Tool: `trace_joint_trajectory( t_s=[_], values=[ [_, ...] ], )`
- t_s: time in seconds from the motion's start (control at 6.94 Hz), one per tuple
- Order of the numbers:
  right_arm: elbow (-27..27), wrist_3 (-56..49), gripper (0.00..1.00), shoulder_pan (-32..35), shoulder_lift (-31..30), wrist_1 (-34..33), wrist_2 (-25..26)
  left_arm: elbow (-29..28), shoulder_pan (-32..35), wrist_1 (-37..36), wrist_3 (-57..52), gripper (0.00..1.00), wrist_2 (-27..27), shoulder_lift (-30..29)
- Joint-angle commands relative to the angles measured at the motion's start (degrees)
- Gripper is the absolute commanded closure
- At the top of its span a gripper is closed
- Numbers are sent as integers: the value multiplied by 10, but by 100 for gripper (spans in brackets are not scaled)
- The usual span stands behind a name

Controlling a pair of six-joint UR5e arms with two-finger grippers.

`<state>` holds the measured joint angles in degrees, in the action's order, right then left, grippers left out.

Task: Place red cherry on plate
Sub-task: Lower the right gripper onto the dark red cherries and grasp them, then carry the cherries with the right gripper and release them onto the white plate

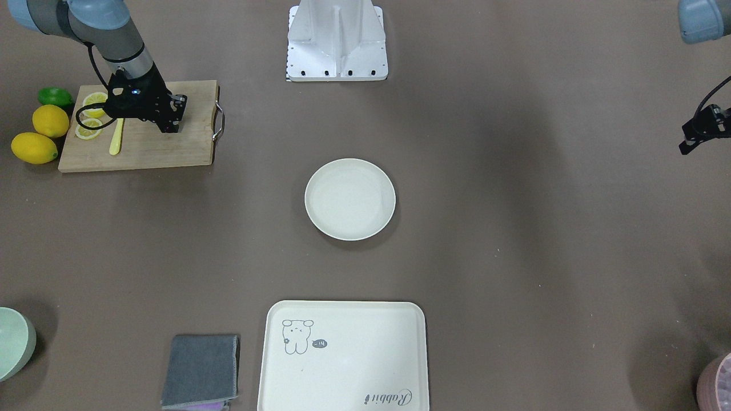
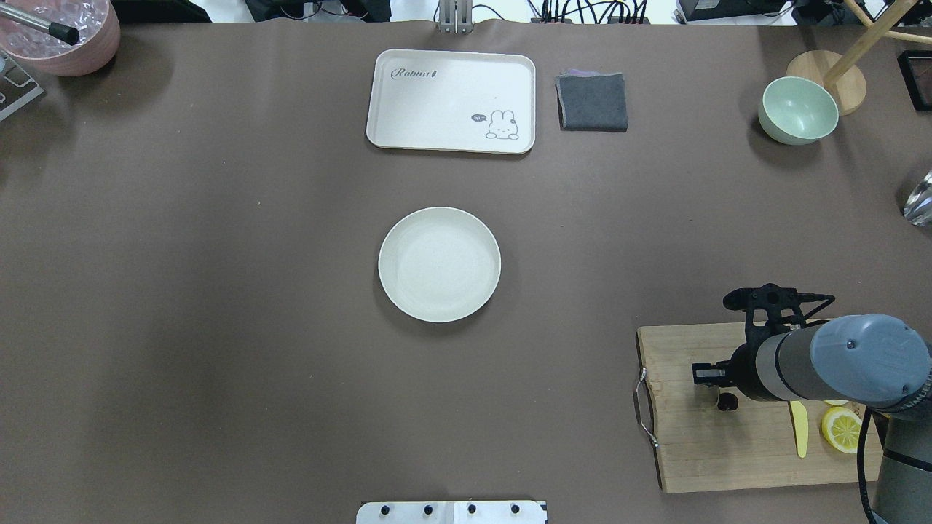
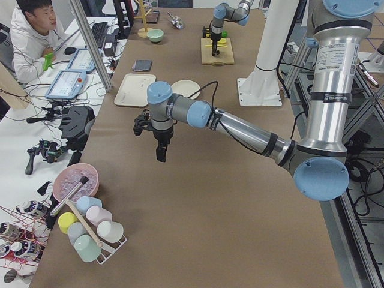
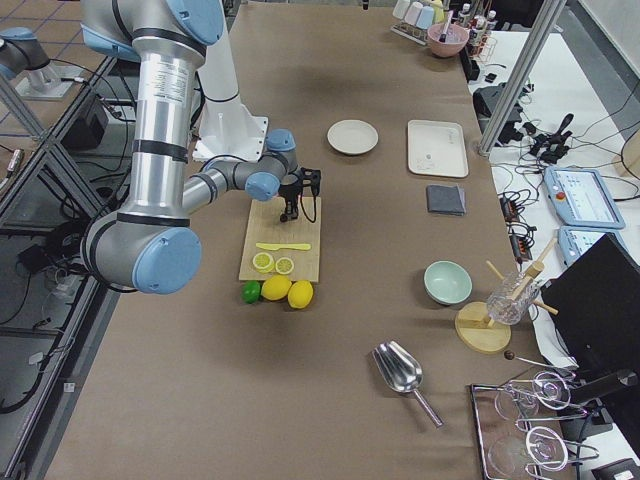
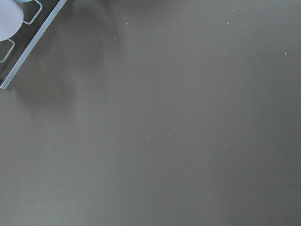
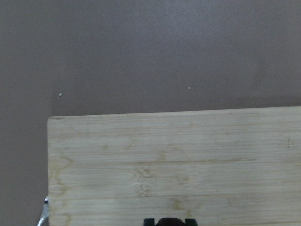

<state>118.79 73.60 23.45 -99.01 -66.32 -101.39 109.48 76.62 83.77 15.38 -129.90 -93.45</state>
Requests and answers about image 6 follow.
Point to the bamboo cutting board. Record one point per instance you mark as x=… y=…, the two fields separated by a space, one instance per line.
x=222 y=168

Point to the dark red cherry pair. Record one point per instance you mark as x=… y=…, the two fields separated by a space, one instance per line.
x=170 y=222

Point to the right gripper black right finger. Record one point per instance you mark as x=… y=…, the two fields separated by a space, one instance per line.
x=190 y=222

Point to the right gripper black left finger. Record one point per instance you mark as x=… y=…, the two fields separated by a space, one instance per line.
x=149 y=222

